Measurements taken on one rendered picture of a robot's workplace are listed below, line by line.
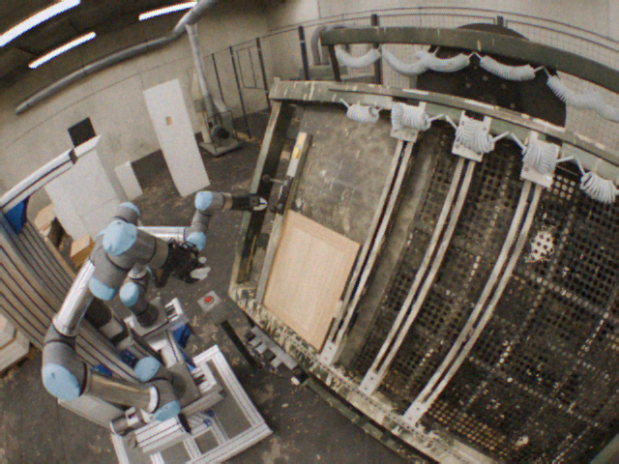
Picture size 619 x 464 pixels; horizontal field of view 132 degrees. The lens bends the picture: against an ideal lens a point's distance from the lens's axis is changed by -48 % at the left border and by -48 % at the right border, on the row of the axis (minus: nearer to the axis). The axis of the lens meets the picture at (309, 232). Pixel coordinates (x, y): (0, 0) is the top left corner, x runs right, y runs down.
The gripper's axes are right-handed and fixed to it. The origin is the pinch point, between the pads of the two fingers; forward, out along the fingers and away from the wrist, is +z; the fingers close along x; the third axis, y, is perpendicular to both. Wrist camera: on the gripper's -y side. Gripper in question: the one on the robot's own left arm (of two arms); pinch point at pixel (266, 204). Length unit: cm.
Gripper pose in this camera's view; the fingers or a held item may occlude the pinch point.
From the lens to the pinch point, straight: 131.3
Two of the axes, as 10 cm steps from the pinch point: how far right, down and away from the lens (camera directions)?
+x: -0.2, 10.0, 0.4
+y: -7.6, -0.4, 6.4
